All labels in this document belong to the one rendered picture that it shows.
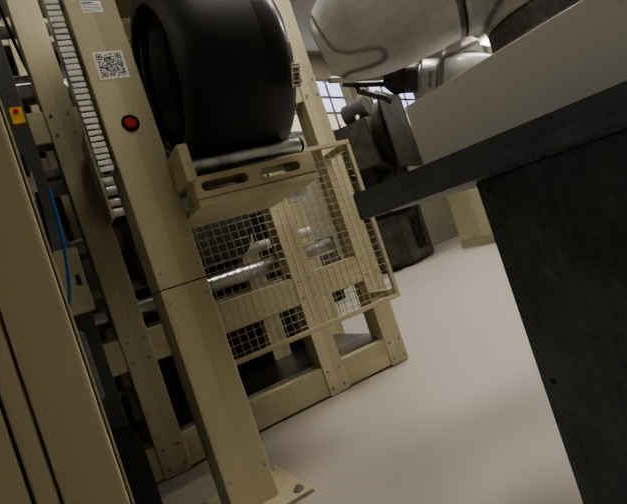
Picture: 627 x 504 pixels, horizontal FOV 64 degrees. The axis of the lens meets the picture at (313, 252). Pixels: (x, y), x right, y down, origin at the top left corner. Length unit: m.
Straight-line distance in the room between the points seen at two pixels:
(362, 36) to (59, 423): 0.62
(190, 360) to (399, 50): 0.90
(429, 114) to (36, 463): 0.62
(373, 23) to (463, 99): 0.17
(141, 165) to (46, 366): 0.94
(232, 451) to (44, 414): 0.93
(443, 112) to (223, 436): 0.98
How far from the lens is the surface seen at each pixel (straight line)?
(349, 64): 0.82
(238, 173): 1.33
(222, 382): 1.36
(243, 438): 1.40
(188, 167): 1.28
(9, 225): 0.51
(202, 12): 1.36
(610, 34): 0.69
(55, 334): 0.50
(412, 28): 0.80
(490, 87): 0.72
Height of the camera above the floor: 0.59
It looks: level
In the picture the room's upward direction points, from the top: 18 degrees counter-clockwise
